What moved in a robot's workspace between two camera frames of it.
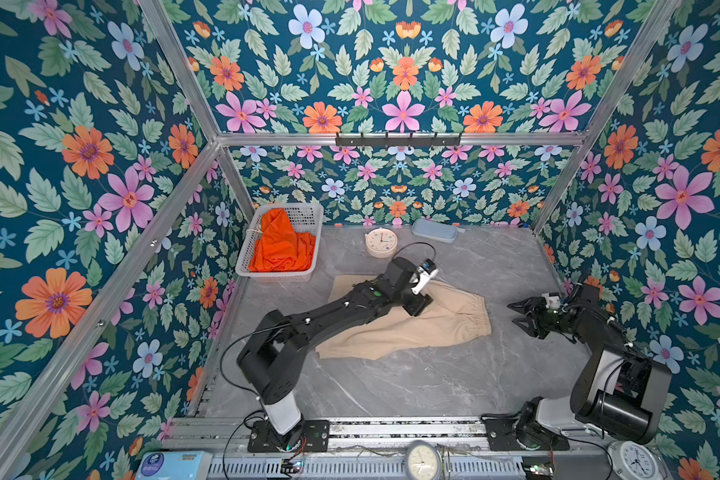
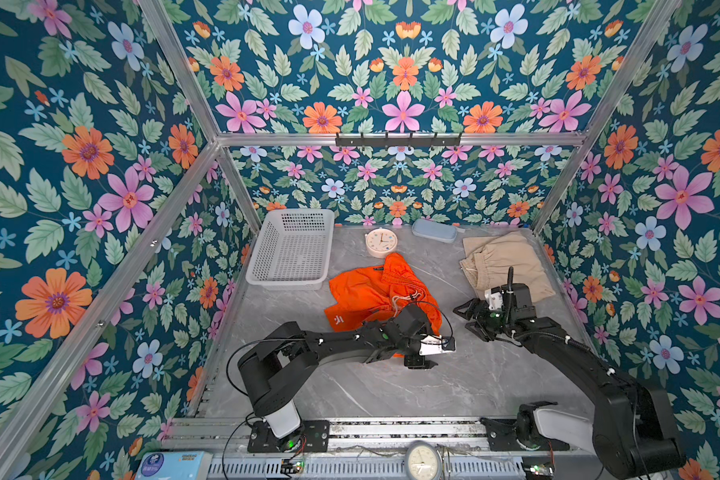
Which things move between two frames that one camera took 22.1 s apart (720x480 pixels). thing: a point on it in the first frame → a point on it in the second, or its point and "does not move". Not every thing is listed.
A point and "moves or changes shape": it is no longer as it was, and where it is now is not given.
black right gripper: x=536 y=304 → x=478 y=325
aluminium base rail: x=376 y=450 does not move
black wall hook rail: x=397 y=141 does not move
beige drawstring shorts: x=452 y=314 moves or changes shape
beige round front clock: x=423 y=461 does not move
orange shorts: x=280 y=248 moves or changes shape
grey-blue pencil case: x=436 y=230 does not move
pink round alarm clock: x=381 y=243 does not move
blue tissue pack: x=184 y=465 does not move
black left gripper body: x=415 y=302 → x=410 y=345
